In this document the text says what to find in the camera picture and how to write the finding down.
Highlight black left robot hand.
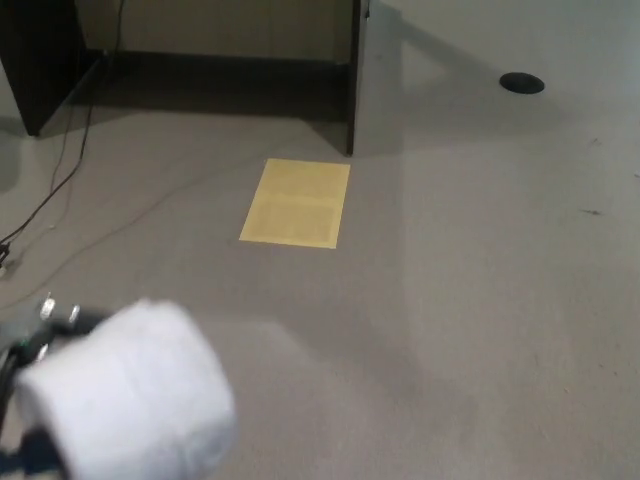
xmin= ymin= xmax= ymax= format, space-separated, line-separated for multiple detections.
xmin=0 ymin=292 xmax=114 ymax=480

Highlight white toilet paper roll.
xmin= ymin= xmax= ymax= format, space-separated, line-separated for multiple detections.
xmin=14 ymin=298 xmax=237 ymax=480

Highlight dark wooden desk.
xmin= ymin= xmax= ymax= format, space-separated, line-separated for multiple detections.
xmin=0 ymin=0 xmax=404 ymax=157

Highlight yellow paper envelope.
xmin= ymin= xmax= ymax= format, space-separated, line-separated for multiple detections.
xmin=238 ymin=158 xmax=352 ymax=249

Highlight black round floor cover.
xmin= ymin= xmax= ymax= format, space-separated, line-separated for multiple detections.
xmin=499 ymin=71 xmax=546 ymax=94

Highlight thin grey cable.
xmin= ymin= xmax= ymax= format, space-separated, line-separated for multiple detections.
xmin=0 ymin=119 xmax=326 ymax=309

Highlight black power cable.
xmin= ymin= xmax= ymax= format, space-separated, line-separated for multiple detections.
xmin=0 ymin=0 xmax=127 ymax=249

